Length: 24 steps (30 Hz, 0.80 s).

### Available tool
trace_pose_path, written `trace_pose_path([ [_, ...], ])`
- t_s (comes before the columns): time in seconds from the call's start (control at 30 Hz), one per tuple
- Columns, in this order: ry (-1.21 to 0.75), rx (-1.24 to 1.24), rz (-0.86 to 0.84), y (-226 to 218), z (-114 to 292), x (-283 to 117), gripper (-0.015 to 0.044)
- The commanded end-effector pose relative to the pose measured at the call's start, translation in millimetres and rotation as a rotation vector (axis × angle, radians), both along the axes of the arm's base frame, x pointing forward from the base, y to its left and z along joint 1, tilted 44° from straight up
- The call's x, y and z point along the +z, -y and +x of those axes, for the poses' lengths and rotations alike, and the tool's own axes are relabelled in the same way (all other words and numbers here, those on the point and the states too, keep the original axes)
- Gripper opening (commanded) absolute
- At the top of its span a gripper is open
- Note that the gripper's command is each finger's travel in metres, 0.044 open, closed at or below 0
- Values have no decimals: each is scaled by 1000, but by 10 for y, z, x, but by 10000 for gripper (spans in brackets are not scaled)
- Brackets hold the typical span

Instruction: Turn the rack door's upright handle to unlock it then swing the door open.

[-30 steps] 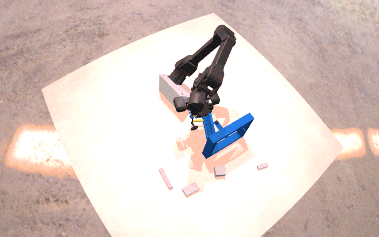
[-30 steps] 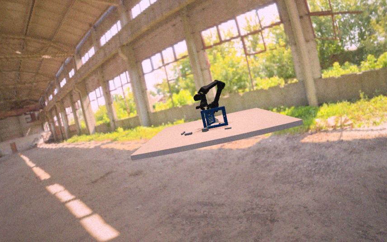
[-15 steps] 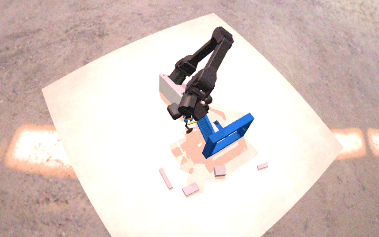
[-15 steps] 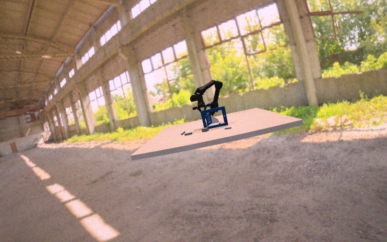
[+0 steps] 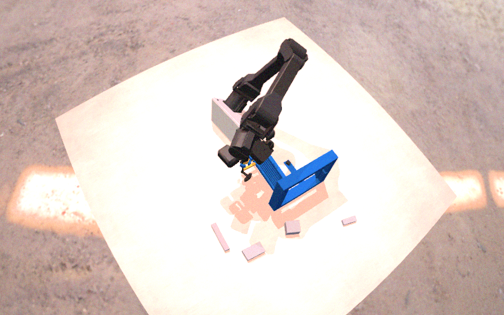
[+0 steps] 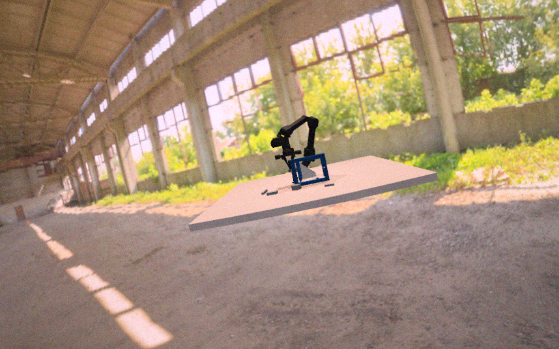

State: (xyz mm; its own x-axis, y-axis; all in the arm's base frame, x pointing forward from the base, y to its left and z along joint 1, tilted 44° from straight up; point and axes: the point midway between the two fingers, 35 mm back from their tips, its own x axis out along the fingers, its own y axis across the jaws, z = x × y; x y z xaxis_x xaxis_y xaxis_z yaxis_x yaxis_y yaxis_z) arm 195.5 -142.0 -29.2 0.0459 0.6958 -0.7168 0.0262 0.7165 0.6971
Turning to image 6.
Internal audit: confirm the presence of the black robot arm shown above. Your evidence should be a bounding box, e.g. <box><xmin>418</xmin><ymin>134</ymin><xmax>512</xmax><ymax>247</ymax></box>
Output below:
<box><xmin>270</xmin><ymin>115</ymin><xmax>319</xmax><ymax>168</ymax></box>

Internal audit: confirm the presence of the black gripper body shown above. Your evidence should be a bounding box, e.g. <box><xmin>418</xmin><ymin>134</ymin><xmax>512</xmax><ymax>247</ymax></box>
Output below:
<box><xmin>275</xmin><ymin>144</ymin><xmax>302</xmax><ymax>160</ymax></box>

